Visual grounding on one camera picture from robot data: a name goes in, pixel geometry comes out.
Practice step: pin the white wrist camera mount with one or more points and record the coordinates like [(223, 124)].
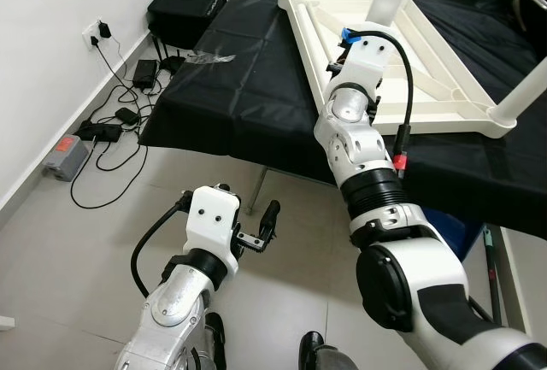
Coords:
[(214, 225), (367, 62)]

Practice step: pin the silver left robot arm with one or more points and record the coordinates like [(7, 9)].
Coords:
[(175, 319)]

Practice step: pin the blue plastic crate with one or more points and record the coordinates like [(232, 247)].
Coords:
[(453, 229)]

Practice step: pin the grey metal table leg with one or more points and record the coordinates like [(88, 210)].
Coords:
[(256, 190)]

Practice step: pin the black wall plug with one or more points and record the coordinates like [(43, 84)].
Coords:
[(105, 29)]

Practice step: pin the small black power adapter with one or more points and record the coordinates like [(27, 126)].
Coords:
[(128, 116)]

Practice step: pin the robot right leg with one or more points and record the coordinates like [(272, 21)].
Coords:
[(329, 357)]

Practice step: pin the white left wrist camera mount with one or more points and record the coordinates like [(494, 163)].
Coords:
[(214, 225)]

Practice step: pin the robot left leg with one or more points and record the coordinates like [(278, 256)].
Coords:
[(212, 344)]

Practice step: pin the clear tape strip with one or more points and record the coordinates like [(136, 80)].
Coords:
[(209, 56)]

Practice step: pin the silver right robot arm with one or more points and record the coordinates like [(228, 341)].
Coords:
[(410, 276)]

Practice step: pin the black table cloth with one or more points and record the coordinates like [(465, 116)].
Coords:
[(239, 105)]

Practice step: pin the white plastic table top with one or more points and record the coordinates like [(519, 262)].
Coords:
[(444, 105)]

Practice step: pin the black floor rod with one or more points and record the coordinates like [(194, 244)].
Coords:
[(493, 276)]

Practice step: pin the grey box red label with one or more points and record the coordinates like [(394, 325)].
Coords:
[(67, 158)]

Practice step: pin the robot leg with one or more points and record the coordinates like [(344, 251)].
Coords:
[(212, 344), (329, 357)]

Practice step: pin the black power strip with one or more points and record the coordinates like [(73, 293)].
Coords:
[(100, 131)]

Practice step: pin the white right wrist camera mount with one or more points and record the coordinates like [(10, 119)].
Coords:
[(367, 62)]

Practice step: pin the black carry bag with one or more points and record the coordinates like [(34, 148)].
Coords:
[(188, 7)]

